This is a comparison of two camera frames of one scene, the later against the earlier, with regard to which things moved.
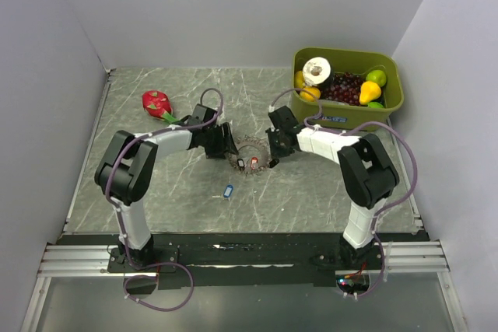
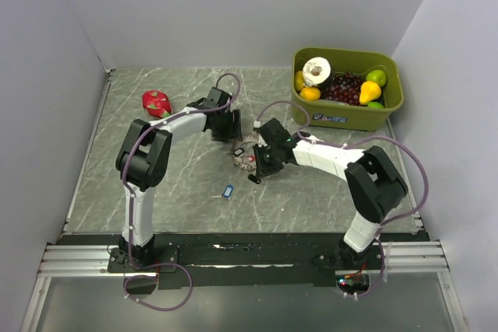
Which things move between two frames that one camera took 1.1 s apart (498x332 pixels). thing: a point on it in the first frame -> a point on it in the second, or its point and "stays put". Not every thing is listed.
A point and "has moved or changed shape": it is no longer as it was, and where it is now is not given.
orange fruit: [307, 96] stays put
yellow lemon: [299, 82] stays put
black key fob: [273, 162] has moved or changed shape
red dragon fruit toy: [157, 104] stays put
